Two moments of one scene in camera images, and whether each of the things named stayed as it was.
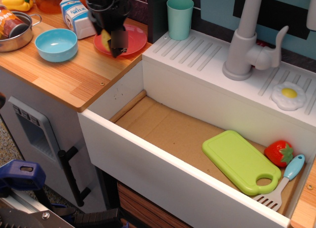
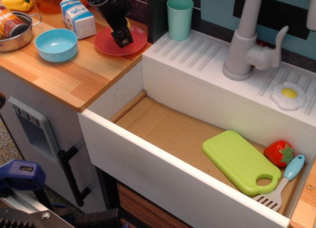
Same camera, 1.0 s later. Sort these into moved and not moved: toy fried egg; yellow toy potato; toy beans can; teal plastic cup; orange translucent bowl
Moved: yellow toy potato
Not moved: toy fried egg; toy beans can; teal plastic cup; orange translucent bowl
